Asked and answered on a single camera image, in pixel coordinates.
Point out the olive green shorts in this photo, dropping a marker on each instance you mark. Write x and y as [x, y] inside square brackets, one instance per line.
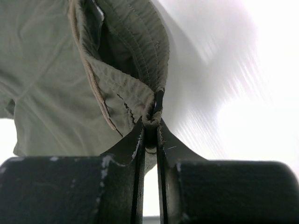
[77, 75]

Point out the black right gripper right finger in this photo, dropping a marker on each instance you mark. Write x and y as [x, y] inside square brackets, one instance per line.
[194, 190]

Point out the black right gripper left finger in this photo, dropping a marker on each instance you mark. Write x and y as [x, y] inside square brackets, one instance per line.
[105, 189]

